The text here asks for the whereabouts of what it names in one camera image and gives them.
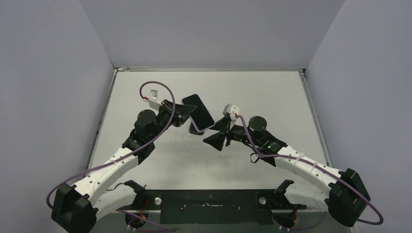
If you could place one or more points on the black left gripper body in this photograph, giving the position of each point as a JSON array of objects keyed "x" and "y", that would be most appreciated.
[{"x": 166, "y": 109}]

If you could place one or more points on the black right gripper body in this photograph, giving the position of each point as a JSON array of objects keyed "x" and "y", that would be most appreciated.
[{"x": 228, "y": 130}]

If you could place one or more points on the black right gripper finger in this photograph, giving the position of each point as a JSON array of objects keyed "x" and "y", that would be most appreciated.
[
  {"x": 217, "y": 141},
  {"x": 223, "y": 125}
]

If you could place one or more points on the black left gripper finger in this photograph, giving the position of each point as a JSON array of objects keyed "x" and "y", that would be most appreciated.
[
  {"x": 181, "y": 120},
  {"x": 183, "y": 111}
]

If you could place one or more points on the purple phone black screen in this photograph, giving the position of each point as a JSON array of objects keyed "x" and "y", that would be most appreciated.
[{"x": 201, "y": 116}]

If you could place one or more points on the lilac silicone phone case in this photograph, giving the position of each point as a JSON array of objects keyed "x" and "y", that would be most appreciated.
[{"x": 201, "y": 130}]

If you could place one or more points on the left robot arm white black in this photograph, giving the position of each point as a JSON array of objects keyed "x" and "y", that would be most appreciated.
[{"x": 74, "y": 205}]

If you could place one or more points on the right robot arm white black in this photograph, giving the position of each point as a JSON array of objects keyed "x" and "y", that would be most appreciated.
[{"x": 341, "y": 193}]

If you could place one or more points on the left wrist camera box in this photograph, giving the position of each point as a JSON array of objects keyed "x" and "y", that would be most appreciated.
[{"x": 153, "y": 100}]

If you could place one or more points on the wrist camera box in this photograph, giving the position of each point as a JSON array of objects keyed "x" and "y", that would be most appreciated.
[
  {"x": 153, "y": 100},
  {"x": 230, "y": 109}
]

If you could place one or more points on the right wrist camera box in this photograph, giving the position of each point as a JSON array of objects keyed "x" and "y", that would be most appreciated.
[{"x": 230, "y": 109}]

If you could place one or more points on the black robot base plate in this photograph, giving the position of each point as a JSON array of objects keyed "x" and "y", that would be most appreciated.
[{"x": 214, "y": 206}]

